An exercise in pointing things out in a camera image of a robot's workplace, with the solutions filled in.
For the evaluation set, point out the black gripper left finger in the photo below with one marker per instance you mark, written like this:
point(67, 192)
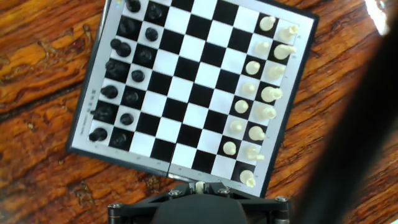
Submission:
point(174, 194)

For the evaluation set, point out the white chess pawn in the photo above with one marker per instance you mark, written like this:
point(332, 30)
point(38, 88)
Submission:
point(200, 187)
point(236, 126)
point(229, 148)
point(252, 67)
point(248, 89)
point(241, 106)
point(267, 23)
point(262, 48)

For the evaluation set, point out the white chess knight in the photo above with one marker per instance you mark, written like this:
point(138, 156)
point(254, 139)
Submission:
point(252, 154)
point(282, 51)

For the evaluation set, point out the white chess queen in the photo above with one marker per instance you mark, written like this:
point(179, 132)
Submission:
point(266, 112)

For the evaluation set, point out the black white chessboard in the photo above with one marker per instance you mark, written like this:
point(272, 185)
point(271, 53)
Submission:
point(192, 93)

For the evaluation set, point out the black chess king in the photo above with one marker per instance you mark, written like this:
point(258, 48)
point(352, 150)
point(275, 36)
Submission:
point(121, 48)

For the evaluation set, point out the black chess queen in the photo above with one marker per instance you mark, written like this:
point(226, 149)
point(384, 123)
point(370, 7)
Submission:
point(115, 68)

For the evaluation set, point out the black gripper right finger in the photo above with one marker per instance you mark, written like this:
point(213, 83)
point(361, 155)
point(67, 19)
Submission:
point(224, 191)

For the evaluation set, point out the white chess bishop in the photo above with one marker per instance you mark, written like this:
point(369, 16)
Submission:
point(275, 72)
point(256, 133)

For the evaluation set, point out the black chess knight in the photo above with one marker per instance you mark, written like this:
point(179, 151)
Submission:
point(133, 4)
point(104, 112)

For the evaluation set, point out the black chess rook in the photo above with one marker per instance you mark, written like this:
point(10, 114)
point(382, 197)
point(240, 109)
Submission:
point(98, 134)

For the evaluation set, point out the black chess bishop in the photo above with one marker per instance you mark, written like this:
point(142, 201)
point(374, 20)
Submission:
point(127, 27)
point(109, 91)

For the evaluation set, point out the white chess rook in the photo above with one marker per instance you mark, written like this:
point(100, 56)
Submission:
point(287, 32)
point(247, 177)

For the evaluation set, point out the white chess king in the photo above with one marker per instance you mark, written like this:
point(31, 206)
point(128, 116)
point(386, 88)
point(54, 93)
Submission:
point(270, 94)

